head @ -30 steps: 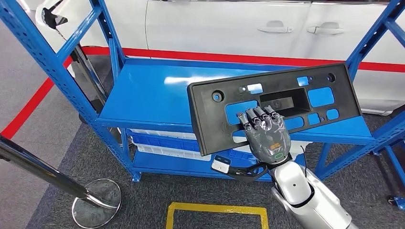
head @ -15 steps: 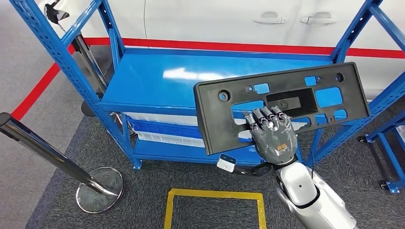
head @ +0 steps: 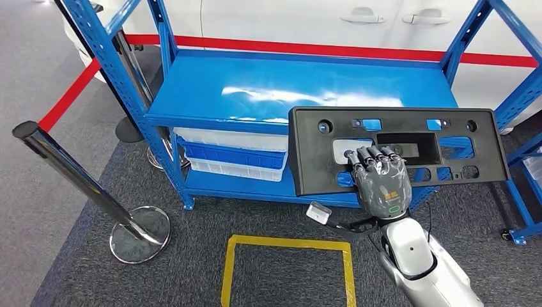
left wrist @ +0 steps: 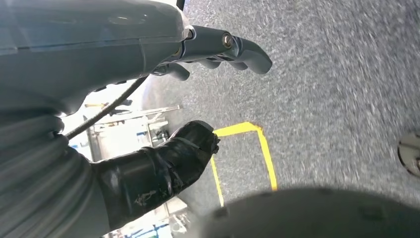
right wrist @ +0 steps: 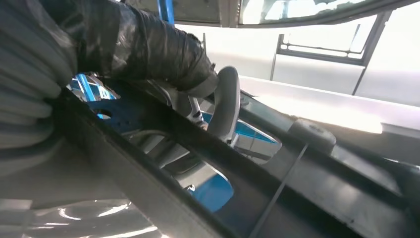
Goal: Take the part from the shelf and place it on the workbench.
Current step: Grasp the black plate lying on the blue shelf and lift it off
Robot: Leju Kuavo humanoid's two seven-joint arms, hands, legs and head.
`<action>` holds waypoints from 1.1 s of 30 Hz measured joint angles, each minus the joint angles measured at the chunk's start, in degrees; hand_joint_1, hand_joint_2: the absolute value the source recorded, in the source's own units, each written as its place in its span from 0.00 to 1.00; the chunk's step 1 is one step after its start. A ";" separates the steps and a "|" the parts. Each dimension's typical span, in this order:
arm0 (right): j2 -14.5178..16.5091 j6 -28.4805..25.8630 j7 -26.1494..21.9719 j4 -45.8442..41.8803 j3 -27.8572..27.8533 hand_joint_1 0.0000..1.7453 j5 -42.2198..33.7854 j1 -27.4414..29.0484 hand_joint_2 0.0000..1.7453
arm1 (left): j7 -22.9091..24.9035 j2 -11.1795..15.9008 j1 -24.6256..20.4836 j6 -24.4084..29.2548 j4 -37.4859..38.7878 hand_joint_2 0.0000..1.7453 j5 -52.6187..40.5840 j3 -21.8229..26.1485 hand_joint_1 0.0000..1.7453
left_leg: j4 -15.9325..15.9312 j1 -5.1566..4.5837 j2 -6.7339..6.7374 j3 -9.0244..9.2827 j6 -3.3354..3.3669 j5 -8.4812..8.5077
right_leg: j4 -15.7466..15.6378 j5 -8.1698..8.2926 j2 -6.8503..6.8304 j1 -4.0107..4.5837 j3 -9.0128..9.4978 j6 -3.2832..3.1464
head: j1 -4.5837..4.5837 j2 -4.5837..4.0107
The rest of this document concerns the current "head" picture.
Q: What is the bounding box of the white car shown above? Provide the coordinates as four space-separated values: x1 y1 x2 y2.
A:
63 0 542 136

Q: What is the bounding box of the black stanchion post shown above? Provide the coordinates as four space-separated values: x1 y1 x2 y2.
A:
54 0 146 144

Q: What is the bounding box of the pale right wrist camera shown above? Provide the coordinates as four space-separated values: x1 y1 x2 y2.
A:
306 201 380 242

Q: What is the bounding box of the blue plastic bin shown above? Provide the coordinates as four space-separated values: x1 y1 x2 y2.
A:
176 136 288 170

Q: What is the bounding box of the yellow floor tape square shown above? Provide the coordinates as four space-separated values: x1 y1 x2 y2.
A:
220 234 357 307

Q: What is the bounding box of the red barrier belt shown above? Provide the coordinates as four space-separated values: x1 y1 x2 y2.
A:
37 58 102 133
125 33 539 70

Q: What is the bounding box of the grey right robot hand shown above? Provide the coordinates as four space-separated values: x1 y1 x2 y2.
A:
343 145 414 220

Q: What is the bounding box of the chrome stanchion post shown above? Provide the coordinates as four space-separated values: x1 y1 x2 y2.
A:
12 120 173 265
111 29 191 171

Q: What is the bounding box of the blue metal shelf rack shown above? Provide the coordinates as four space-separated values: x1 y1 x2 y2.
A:
501 133 542 247
59 0 542 213

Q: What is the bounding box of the black plastic car part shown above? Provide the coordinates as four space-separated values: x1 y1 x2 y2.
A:
288 106 511 197

